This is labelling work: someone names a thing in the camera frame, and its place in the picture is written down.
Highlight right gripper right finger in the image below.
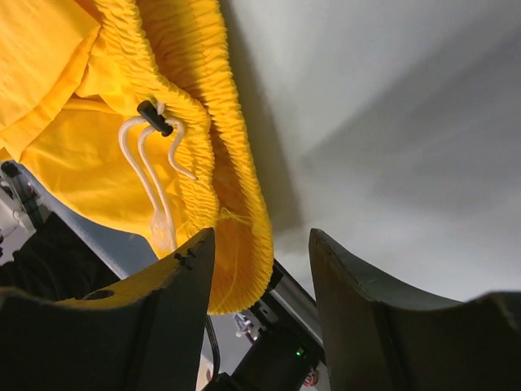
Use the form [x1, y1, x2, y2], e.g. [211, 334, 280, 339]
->
[309, 229, 520, 390]

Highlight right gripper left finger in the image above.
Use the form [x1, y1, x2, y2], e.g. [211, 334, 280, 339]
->
[1, 228, 215, 390]

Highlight yellow shorts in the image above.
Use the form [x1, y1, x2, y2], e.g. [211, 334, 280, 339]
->
[1, 1, 274, 314]

